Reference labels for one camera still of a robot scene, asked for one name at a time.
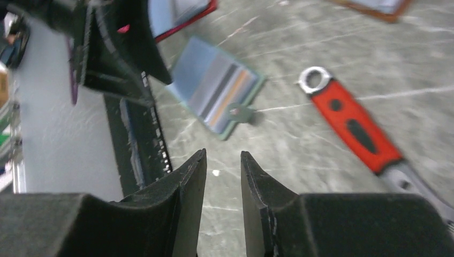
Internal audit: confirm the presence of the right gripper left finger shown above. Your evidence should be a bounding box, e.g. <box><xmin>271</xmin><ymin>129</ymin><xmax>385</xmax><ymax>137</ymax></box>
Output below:
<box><xmin>1</xmin><ymin>149</ymin><xmax>207</xmax><ymax>256</ymax></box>

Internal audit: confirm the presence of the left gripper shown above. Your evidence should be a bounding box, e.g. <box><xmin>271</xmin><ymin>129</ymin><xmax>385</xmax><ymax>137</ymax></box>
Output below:
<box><xmin>1</xmin><ymin>0</ymin><xmax>172</xmax><ymax>107</ymax></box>

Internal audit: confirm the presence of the brown card holder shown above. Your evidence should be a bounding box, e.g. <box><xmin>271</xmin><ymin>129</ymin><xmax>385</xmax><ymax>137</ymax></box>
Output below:
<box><xmin>330</xmin><ymin>0</ymin><xmax>413</xmax><ymax>23</ymax></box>

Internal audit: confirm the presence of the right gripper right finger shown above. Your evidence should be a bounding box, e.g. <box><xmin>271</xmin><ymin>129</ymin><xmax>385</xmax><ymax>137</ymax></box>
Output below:
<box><xmin>240</xmin><ymin>151</ymin><xmax>453</xmax><ymax>256</ymax></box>

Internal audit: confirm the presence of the red handled adjustable wrench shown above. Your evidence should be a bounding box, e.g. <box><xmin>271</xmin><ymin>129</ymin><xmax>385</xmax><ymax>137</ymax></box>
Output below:
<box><xmin>298</xmin><ymin>66</ymin><xmax>453</xmax><ymax>232</ymax></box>

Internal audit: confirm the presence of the orange credit card in holder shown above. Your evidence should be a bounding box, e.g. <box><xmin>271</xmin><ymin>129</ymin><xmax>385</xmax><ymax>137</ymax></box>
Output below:
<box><xmin>205</xmin><ymin>69</ymin><xmax>257</xmax><ymax>133</ymax></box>

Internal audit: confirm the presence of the red card holder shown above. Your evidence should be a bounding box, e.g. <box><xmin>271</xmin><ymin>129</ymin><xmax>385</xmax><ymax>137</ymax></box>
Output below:
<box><xmin>148</xmin><ymin>0</ymin><xmax>217</xmax><ymax>43</ymax></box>

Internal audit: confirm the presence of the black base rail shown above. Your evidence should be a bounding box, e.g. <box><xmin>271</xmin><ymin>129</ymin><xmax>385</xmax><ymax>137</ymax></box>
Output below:
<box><xmin>103</xmin><ymin>72</ymin><xmax>173</xmax><ymax>198</ymax></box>

